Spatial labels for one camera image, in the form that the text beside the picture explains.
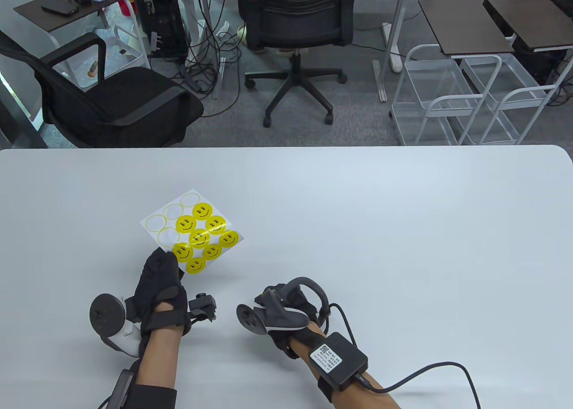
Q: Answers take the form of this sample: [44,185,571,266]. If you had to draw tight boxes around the tangle of black floor cables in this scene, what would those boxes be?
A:
[177,19,247,114]

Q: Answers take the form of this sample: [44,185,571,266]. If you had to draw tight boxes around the person's right hand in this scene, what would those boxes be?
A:
[255,284,332,360]

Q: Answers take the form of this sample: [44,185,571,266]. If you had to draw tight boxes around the grey wrist strap device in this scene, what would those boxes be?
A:
[105,369,141,409]

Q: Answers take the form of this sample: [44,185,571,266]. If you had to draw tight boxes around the white wire side carts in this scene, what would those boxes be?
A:
[391,0,515,146]

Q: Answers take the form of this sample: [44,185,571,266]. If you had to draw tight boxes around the brown top white side table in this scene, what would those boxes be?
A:
[461,0,573,146]
[13,0,150,87]

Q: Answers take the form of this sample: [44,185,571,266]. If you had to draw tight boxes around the white grey left hand controller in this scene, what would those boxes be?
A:
[90,293,144,357]

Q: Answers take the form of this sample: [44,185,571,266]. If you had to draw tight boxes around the flat black device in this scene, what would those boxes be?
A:
[41,0,78,16]

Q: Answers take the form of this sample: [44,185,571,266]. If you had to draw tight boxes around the aluminium frame post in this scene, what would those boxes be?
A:
[372,0,412,103]
[181,0,211,69]

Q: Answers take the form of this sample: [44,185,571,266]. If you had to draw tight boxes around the black computer tower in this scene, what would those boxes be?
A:
[129,0,188,59]

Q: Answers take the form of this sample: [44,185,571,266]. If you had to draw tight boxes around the grey right hand controller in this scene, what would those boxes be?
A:
[236,277,329,336]

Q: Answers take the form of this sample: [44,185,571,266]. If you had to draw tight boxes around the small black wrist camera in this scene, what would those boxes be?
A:
[188,293,218,323]

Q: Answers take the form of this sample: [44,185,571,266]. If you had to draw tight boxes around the person's left hand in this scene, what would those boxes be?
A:
[132,248,191,338]

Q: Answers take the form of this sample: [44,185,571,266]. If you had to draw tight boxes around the black sensor cable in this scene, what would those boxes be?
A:
[320,302,482,409]

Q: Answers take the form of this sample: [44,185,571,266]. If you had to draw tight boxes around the black wrist sensor box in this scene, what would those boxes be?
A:
[310,332,368,403]

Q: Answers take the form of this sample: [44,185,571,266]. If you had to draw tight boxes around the person's left forearm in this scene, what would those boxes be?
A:
[132,326,182,409]

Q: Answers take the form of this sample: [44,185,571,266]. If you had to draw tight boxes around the yellow smiley sticker sheet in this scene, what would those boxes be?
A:
[140,189,244,276]

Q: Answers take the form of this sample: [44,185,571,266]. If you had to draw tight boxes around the black office chair with armrests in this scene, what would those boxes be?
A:
[0,30,204,149]

